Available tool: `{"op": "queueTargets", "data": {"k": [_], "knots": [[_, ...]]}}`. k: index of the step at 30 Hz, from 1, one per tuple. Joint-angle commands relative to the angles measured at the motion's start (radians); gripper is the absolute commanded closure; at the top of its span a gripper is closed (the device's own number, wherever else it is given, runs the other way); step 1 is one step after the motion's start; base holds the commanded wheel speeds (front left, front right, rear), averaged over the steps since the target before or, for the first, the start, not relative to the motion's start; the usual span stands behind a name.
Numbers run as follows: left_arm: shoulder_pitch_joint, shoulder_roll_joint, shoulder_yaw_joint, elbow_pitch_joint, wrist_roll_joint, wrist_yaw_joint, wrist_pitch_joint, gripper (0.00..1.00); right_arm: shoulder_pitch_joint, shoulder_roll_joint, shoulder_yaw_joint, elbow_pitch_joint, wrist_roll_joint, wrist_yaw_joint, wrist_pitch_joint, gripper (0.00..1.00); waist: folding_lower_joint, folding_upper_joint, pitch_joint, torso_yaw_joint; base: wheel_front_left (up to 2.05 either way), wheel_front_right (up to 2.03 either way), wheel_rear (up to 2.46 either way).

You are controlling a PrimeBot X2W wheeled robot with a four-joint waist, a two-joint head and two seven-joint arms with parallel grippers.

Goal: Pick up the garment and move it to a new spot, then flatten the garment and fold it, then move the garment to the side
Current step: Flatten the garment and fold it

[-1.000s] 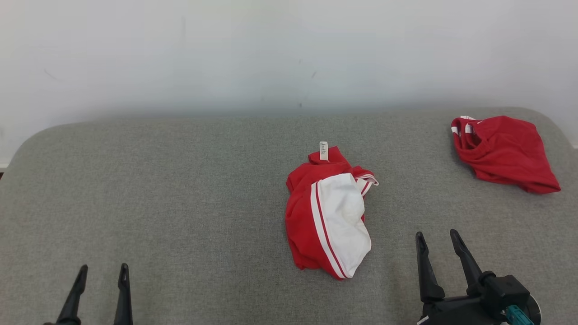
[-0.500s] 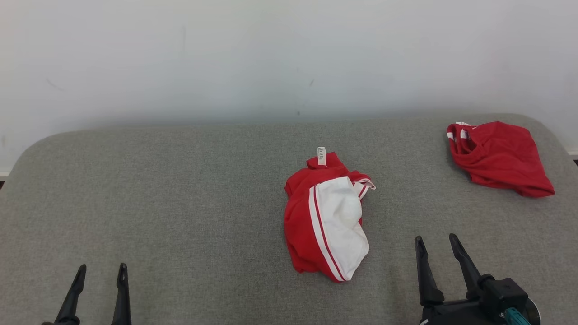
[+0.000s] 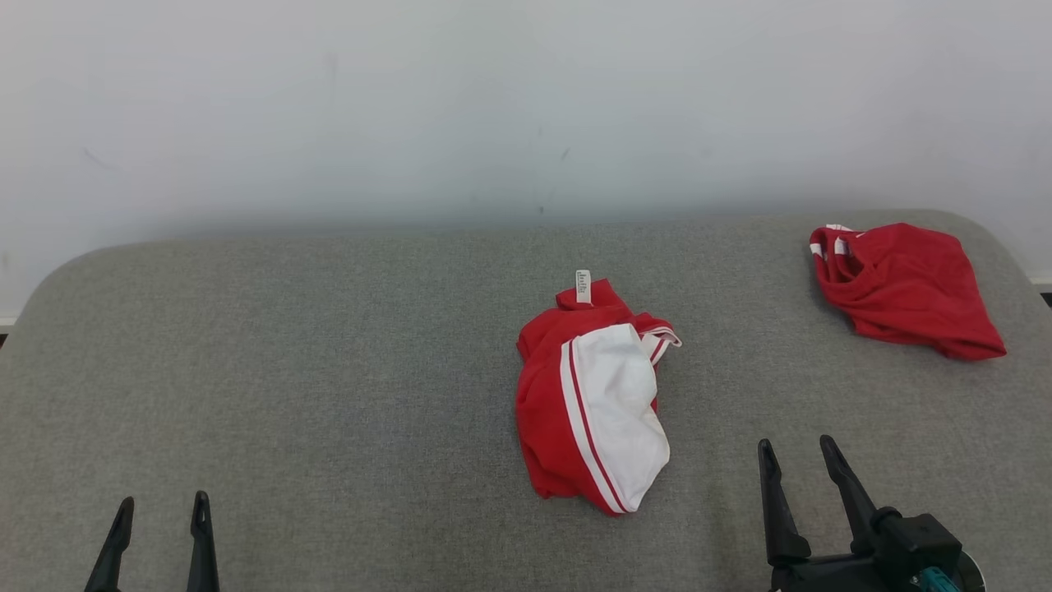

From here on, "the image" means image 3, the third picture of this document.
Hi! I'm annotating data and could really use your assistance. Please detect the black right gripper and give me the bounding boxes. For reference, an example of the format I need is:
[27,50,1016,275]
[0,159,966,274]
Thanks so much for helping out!
[757,435,985,592]

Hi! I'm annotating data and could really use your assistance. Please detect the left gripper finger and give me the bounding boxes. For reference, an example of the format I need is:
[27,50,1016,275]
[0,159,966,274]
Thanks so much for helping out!
[186,491,221,592]
[84,497,136,592]

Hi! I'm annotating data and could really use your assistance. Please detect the red shorts with white stripe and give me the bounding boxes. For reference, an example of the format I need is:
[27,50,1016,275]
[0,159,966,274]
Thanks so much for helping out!
[809,222,1008,363]

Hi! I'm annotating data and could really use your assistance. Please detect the red and white jersey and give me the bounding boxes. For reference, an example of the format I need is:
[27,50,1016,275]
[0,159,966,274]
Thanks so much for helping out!
[514,269,683,517]

